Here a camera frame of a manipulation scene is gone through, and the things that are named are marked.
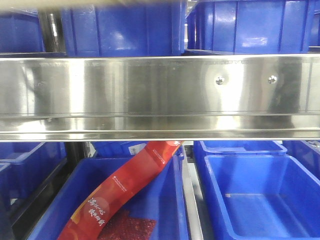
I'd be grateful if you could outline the red snack package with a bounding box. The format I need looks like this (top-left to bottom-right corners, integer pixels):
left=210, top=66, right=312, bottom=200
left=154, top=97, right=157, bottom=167
left=58, top=140, right=182, bottom=240

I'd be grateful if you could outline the stainless steel shelf rail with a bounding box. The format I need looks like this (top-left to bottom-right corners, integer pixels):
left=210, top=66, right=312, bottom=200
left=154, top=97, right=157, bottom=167
left=0, top=54, right=320, bottom=142

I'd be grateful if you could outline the blue bin upper centre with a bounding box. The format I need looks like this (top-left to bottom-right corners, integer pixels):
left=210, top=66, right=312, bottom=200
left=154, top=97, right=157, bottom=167
left=61, top=0, right=187, bottom=57

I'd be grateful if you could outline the blue bin upper left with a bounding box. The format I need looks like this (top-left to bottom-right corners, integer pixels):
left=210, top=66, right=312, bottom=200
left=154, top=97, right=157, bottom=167
left=0, top=10, right=45, bottom=53

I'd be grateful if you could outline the blue bin lower right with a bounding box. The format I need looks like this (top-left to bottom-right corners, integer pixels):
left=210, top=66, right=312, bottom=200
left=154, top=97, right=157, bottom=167
left=201, top=155, right=320, bottom=240

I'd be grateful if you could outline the blue bin behind right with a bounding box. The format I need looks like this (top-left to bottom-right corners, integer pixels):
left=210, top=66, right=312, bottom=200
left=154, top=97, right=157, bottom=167
left=193, top=140, right=288, bottom=160

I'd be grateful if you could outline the blue bin upper right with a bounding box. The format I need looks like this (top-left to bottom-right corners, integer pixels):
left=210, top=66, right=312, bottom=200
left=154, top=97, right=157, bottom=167
left=186, top=0, right=316, bottom=54

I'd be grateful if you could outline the blue bin lower left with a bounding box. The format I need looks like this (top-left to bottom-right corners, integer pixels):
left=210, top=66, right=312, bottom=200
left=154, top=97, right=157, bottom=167
left=0, top=142, right=66, bottom=210

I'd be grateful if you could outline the blue bin lower centre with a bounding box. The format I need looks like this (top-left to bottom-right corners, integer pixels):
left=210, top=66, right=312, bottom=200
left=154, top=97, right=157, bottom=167
left=28, top=147, right=189, bottom=240

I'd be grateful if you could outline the blue bin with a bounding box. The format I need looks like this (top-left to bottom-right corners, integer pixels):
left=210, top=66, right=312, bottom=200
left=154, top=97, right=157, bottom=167
left=61, top=0, right=187, bottom=57
left=201, top=155, right=320, bottom=240
left=186, top=0, right=316, bottom=54
left=0, top=10, right=45, bottom=53
left=193, top=140, right=288, bottom=160
left=28, top=147, right=189, bottom=240
left=0, top=142, right=66, bottom=210

